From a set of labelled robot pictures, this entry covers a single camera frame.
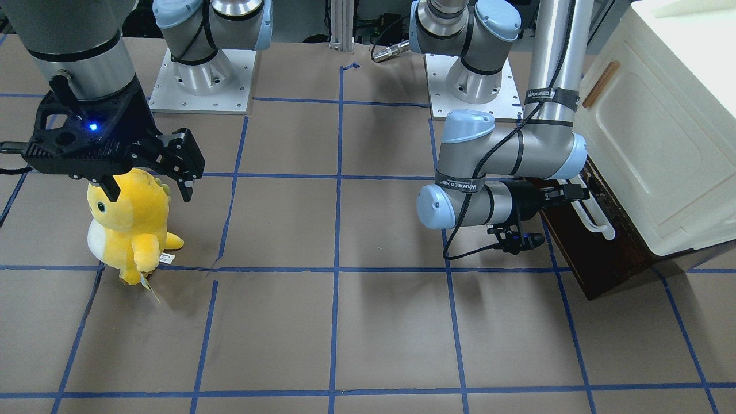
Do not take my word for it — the wooden stick handle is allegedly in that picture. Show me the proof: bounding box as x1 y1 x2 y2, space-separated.
582 60 620 108

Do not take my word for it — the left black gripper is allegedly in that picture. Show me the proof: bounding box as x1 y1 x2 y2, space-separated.
508 180 591 222

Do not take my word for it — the white plastic drawer handle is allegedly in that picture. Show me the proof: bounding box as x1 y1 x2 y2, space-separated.
566 175 616 240

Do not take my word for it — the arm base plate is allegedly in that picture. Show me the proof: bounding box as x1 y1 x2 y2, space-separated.
425 54 523 121
149 49 258 114

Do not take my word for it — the cream plastic storage box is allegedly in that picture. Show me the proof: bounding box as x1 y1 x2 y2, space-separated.
575 1 735 256

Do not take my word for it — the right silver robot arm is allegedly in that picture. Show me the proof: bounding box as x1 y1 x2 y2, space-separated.
2 1 273 201

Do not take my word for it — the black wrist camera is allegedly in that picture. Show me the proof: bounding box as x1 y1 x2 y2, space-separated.
487 227 545 255

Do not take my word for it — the yellow plush toy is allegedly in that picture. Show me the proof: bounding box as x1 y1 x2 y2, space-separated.
87 168 184 291

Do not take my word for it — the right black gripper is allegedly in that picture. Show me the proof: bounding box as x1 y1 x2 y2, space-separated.
22 72 205 202

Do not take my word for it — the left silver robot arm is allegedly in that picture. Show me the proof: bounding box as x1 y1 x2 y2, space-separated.
409 1 592 254

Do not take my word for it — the aluminium frame post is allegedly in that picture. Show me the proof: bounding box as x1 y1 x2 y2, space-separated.
329 0 355 54

